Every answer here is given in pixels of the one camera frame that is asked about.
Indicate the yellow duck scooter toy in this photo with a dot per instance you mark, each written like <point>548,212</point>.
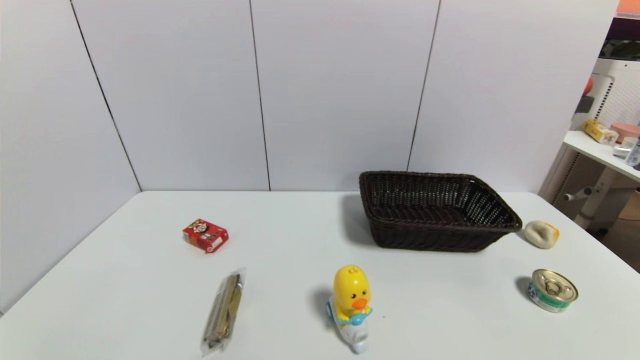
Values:
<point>351,287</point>

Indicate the dark brown wicker basket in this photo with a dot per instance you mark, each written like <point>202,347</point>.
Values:
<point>400,236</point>

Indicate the red drink carton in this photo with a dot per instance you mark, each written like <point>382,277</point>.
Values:
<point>206,236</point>

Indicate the clear wrapped brown snack pack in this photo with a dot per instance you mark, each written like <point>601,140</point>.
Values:
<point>225,309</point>

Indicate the beige bread shaped toy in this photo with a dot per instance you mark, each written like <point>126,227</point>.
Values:
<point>541,235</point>

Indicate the green labelled tin can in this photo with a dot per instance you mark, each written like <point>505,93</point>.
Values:
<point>552,292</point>

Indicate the white side desk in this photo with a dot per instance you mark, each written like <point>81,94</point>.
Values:
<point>592,150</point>

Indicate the yellow box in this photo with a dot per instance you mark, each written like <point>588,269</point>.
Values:
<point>600,132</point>

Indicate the pink container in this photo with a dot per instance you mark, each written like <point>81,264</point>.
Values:
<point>627,131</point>

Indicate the cardboard box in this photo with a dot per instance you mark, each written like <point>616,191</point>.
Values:
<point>631,206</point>

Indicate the white pegboard panel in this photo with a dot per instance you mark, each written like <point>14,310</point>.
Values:
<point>622,95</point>

